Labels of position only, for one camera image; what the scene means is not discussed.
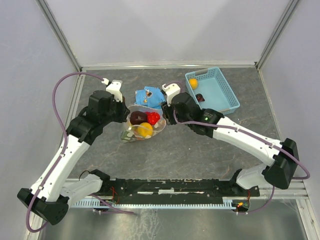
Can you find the light blue plastic basket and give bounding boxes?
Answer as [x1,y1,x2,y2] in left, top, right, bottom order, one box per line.
[185,67,240,115]

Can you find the red yellow pear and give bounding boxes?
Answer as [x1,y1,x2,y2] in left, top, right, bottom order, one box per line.
[146,112,161,126]

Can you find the small dark plum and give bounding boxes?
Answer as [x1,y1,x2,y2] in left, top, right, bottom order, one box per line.
[195,93,205,103]

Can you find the green orange mango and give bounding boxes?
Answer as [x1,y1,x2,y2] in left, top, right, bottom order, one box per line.
[120,131,133,142]

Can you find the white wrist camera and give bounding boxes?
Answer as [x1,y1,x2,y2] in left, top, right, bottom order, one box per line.
[161,82,181,106]
[101,77,123,103]

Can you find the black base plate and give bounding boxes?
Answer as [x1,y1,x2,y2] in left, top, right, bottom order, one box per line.
[94,178,260,204]

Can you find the yellow round fruit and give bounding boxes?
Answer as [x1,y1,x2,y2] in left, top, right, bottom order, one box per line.
[137,122,153,138]

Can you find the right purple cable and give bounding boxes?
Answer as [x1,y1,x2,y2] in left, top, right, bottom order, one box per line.
[162,81,311,215]

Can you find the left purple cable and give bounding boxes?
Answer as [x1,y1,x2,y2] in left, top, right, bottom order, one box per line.
[25,72,106,232]

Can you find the blue patterned cloth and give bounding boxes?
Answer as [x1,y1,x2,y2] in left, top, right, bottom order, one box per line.
[134,86,165,110]

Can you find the light blue cable duct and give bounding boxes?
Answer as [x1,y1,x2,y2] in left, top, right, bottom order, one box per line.
[71,196,236,210]

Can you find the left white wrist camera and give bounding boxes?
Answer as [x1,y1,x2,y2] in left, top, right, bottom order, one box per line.
[101,77,123,103]

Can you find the small yellow lemon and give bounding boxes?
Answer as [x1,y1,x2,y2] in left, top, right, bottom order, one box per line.
[188,78,199,90]

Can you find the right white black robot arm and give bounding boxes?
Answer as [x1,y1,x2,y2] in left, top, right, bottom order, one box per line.
[161,92,299,196]

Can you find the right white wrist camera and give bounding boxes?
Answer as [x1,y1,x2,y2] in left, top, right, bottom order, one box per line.
[161,82,181,106]

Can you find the clear dotted zip bag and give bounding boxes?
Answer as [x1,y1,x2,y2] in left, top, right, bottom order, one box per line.
[120,104,166,143]

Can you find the purple cable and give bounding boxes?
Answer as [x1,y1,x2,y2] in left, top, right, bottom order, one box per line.
[162,81,311,215]
[25,72,106,232]

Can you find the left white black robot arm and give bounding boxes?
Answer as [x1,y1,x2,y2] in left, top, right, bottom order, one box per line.
[17,90,130,225]

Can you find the dark red apple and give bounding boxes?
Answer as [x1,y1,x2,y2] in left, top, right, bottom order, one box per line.
[129,110,148,125]

